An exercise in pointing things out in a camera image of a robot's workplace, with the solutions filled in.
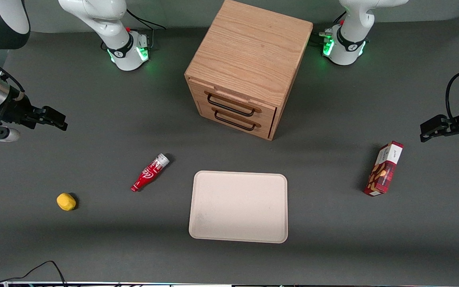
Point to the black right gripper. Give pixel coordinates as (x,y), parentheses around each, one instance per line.
(14,109)

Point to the oak drawer with bottom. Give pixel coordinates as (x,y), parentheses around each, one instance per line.
(267,111)

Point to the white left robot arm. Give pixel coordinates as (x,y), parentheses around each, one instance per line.
(351,36)

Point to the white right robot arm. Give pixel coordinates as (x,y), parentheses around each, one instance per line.
(106,24)

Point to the oak drawer front panel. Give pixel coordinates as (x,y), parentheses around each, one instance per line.
(265,127)

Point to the oak wooden drawer cabinet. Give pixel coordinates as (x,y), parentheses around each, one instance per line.
(249,48)

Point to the red plaid cookie box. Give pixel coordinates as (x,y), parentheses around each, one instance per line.
(384,169)

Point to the yellow lemon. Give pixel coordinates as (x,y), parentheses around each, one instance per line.
(66,201)

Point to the red cola bottle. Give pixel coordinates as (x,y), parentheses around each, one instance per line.
(148,174)

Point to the beige rectangular tray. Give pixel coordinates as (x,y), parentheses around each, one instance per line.
(238,207)

